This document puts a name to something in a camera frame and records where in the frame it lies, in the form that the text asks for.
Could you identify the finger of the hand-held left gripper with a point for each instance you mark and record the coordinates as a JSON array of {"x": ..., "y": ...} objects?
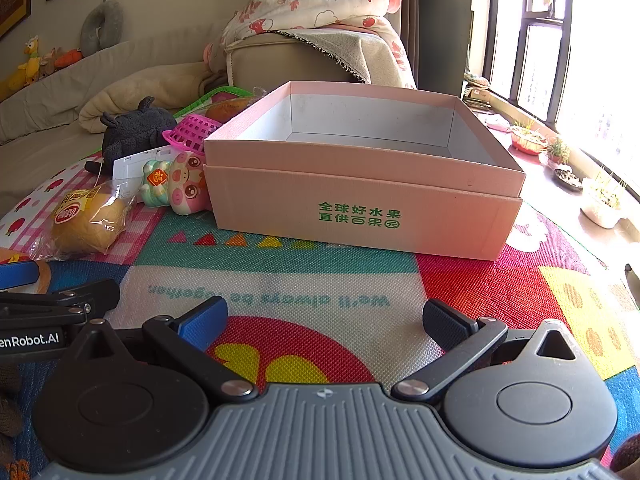
[
  {"x": 17, "y": 275},
  {"x": 75, "y": 305}
]

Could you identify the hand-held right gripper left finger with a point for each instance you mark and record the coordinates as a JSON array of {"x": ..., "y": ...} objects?
[{"x": 202, "y": 324}]

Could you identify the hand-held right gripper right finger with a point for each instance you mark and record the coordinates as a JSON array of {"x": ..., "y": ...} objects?
[{"x": 444, "y": 325}]

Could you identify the pink pig toy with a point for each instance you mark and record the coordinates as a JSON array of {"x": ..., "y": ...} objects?
[{"x": 187, "y": 185}]

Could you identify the pale green cat figure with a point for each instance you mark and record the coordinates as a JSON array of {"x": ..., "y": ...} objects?
[{"x": 154, "y": 185}]

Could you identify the pink cardboard box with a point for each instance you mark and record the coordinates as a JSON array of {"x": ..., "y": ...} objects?
[{"x": 360, "y": 200}]

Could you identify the white plastic card case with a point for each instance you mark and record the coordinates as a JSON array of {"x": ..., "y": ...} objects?
[{"x": 132, "y": 162}]

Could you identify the black plush cat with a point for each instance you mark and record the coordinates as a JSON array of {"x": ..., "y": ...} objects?
[{"x": 130, "y": 127}]

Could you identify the pink plastic basket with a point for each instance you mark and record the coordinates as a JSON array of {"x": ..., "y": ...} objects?
[{"x": 192, "y": 132}]

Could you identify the person's left hand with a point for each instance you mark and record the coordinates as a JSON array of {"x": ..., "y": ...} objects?
[{"x": 9, "y": 410}]

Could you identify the person's right hand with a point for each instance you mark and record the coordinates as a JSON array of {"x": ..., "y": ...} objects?
[{"x": 627, "y": 455}]

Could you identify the colourful play mat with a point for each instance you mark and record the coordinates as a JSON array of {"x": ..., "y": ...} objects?
[{"x": 320, "y": 300}]

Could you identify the beige bed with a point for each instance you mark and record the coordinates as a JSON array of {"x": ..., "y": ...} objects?
[{"x": 45, "y": 130}]

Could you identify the dark dish of pebbles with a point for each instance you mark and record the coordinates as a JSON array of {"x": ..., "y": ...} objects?
[{"x": 569, "y": 178}]

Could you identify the white potted plant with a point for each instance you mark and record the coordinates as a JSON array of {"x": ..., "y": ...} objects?
[{"x": 602, "y": 207}]

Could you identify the red potted plant bowl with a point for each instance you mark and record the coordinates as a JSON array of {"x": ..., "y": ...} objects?
[{"x": 527, "y": 137}]

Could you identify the small brown potted plant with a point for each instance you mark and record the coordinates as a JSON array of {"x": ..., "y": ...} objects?
[{"x": 559, "y": 152}]

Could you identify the yellow plush toy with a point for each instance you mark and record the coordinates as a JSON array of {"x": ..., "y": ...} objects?
[{"x": 25, "y": 67}]

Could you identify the pink cloth on sill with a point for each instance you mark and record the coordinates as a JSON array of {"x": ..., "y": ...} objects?
[{"x": 496, "y": 121}]

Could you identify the brown plush toy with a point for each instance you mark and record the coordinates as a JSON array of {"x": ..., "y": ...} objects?
[{"x": 47, "y": 62}]

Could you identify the folded beige blanket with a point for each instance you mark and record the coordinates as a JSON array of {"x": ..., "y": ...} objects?
[{"x": 135, "y": 95}]

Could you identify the orange carrot plush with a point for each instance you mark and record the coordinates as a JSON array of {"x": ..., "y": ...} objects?
[{"x": 67, "y": 59}]

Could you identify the cardboard box on sill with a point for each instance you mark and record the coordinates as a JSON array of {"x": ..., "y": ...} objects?
[{"x": 480, "y": 92}]

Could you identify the grey neck pillow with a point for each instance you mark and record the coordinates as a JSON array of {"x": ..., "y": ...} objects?
[{"x": 97, "y": 25}]

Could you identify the beige cushion block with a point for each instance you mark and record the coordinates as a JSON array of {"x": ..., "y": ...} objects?
[{"x": 280, "y": 62}]

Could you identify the grey fringed cloth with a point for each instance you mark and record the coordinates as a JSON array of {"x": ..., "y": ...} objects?
[{"x": 350, "y": 52}]

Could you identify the floral printed blanket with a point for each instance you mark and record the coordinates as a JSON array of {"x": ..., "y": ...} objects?
[{"x": 310, "y": 5}]

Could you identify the dark window frame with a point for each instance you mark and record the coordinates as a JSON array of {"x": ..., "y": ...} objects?
[{"x": 560, "y": 60}]

